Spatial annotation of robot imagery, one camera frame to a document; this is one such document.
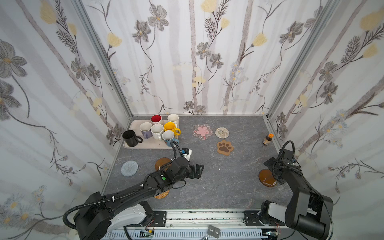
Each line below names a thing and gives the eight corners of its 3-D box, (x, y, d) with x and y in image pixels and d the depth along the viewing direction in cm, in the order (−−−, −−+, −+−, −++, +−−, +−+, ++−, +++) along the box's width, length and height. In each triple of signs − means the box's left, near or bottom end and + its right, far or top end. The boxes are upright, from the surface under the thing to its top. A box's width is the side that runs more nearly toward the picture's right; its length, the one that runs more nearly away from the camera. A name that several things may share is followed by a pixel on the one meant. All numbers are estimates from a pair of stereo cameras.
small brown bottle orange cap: (265, 146, 105) (270, 139, 98) (261, 143, 107) (265, 136, 100) (269, 142, 107) (275, 135, 101) (265, 139, 109) (270, 132, 102)
